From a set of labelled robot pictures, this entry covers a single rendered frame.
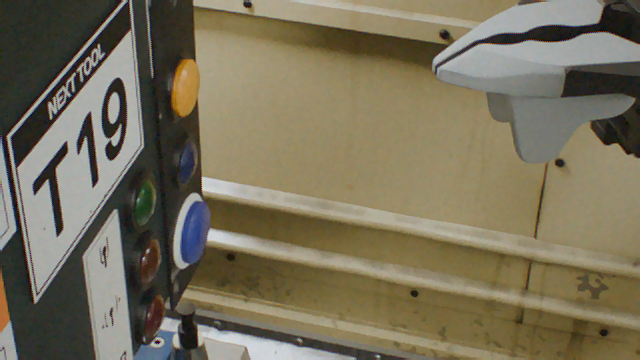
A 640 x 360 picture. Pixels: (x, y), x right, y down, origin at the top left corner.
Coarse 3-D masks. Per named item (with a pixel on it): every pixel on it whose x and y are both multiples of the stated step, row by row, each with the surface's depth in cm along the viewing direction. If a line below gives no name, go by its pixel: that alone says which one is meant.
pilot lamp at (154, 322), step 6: (156, 300) 52; (162, 300) 53; (156, 306) 52; (162, 306) 53; (150, 312) 52; (156, 312) 52; (162, 312) 53; (150, 318) 52; (156, 318) 52; (162, 318) 53; (150, 324) 52; (156, 324) 52; (150, 330) 52; (156, 330) 52; (150, 336) 52
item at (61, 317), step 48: (0, 0) 35; (48, 0) 38; (96, 0) 42; (144, 0) 46; (0, 48) 35; (48, 48) 39; (144, 48) 47; (0, 96) 36; (144, 96) 48; (144, 144) 49; (48, 288) 42; (48, 336) 43
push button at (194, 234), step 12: (192, 204) 55; (204, 204) 56; (192, 216) 54; (204, 216) 56; (192, 228) 54; (204, 228) 56; (180, 240) 54; (192, 240) 55; (204, 240) 56; (180, 252) 55; (192, 252) 55
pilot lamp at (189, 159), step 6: (192, 144) 53; (186, 150) 53; (192, 150) 53; (186, 156) 53; (192, 156) 53; (180, 162) 52; (186, 162) 53; (192, 162) 53; (180, 168) 52; (186, 168) 53; (192, 168) 53; (180, 174) 53; (186, 174) 53; (192, 174) 53; (180, 180) 53; (186, 180) 53
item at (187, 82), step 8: (184, 64) 50; (192, 64) 51; (184, 72) 50; (192, 72) 50; (176, 80) 50; (184, 80) 50; (192, 80) 51; (176, 88) 50; (184, 88) 50; (192, 88) 51; (176, 96) 50; (184, 96) 50; (192, 96) 51; (176, 104) 50; (184, 104) 50; (192, 104) 51; (176, 112) 50; (184, 112) 51
